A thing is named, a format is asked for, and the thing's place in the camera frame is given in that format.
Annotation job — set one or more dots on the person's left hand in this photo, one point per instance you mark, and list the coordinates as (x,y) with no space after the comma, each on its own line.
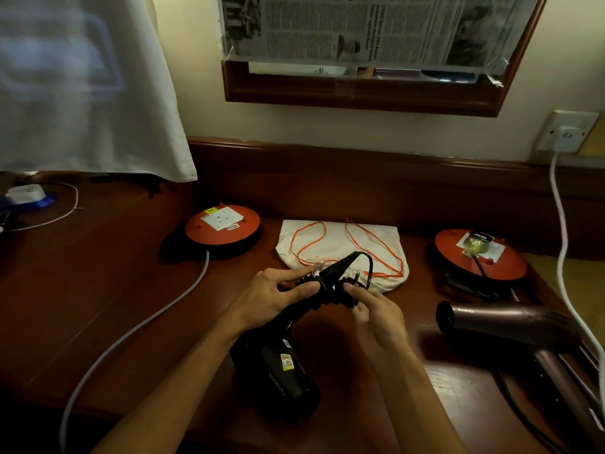
(264,297)

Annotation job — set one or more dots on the person's right hand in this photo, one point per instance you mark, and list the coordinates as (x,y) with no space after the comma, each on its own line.
(384,328)

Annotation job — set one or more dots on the person's right thumb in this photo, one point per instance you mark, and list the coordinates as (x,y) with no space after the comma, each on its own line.
(360,312)

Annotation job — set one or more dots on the person's left thumb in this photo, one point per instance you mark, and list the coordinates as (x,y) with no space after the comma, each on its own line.
(305,291)

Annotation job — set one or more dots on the black hair dryer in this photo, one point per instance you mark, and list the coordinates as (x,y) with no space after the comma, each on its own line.
(274,373)

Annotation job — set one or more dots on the person's left forearm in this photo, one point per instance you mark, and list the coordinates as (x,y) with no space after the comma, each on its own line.
(175,397)

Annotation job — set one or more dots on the person's right forearm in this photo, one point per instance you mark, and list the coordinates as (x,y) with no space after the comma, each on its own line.
(420,406)

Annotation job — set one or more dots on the black plug yellow label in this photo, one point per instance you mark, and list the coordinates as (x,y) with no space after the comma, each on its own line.
(478,242)

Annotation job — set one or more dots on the brown hair dryer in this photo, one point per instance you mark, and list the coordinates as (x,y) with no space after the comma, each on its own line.
(515,323)

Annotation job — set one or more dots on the wooden framed mirror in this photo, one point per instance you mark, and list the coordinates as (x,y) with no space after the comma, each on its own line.
(364,96)

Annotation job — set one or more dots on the blue flat object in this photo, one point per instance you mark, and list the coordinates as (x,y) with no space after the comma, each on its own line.
(47,202)

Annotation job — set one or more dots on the newspaper sheet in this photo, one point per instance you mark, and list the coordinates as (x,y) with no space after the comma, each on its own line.
(378,28)

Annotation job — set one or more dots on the white adapter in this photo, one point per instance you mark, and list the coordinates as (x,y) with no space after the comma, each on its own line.
(26,193)

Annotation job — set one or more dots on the white curtain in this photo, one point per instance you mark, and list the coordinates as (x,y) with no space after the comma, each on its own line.
(85,89)

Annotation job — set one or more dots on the black remote control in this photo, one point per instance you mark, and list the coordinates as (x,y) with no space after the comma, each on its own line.
(4,221)

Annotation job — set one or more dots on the white wall socket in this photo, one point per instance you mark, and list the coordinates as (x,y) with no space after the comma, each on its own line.
(550,129)

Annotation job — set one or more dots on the white wall plug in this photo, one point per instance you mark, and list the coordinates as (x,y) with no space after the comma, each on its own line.
(569,139)

